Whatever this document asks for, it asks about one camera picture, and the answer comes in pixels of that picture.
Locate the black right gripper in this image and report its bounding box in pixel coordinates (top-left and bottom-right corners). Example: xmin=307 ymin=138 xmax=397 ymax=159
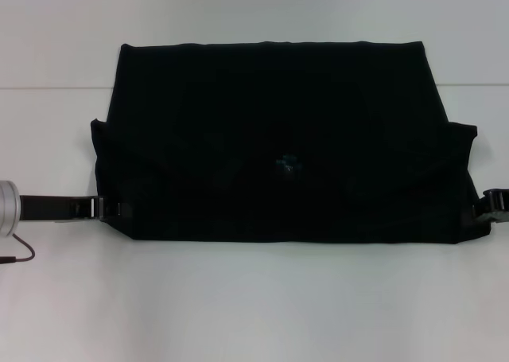
xmin=462 ymin=189 xmax=509 ymax=229

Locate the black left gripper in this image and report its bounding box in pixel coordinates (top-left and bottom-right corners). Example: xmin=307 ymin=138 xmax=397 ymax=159
xmin=18 ymin=193 xmax=133 ymax=224

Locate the black shirt with FREE print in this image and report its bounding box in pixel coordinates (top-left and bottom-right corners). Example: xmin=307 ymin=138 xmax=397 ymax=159
xmin=90 ymin=40 xmax=494 ymax=243

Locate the thin dark red cable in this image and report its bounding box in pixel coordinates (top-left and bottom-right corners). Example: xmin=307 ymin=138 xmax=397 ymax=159
xmin=0 ymin=234 xmax=37 ymax=265

